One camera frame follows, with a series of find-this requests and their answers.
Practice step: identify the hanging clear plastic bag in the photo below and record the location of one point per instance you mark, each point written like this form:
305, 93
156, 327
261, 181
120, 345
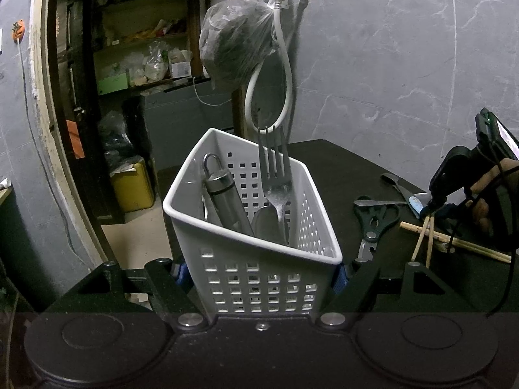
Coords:
235, 44

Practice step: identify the plain metal spoon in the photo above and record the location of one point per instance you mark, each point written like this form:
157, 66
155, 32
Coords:
399, 190

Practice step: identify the green box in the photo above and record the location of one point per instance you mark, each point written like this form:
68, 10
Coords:
113, 85

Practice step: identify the shiny metal spoon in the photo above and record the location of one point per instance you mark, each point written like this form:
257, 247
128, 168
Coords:
205, 208

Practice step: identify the white perforated utensil basket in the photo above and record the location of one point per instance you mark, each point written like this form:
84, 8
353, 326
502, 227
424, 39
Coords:
243, 287

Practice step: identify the white plastic bag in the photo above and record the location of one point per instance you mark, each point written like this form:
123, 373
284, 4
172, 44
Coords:
156, 65

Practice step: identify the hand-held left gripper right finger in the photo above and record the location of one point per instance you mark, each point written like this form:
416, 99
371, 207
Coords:
339, 279

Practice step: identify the person's right hand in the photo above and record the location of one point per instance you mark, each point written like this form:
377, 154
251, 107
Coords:
486, 178

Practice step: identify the yellow jerrycan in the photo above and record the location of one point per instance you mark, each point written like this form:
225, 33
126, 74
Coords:
133, 190

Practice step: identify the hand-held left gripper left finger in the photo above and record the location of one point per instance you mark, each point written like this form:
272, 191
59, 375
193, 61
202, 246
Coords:
182, 275

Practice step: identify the orange wall hook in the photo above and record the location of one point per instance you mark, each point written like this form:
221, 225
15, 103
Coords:
18, 30

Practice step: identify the black plastic bag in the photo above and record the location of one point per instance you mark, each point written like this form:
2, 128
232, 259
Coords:
115, 137

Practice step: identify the blue white ceramic spoon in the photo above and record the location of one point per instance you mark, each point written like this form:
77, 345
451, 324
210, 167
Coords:
415, 204

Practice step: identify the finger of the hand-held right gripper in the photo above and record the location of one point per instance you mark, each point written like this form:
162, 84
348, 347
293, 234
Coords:
446, 174

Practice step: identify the wooden storage shelf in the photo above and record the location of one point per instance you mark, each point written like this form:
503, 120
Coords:
121, 8

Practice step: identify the dark wooden door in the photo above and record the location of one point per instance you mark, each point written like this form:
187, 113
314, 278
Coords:
81, 69

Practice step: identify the orange door poster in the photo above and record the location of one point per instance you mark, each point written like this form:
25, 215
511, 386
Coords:
75, 137

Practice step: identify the pale door frame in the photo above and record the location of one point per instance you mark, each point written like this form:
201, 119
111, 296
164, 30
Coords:
44, 89

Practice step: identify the small metal spoon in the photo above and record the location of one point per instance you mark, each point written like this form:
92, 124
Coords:
448, 248

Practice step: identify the grey cabinet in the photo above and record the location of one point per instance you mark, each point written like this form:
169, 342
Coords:
182, 129

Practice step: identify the small carton box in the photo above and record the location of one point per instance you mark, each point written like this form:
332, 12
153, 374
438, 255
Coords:
180, 67

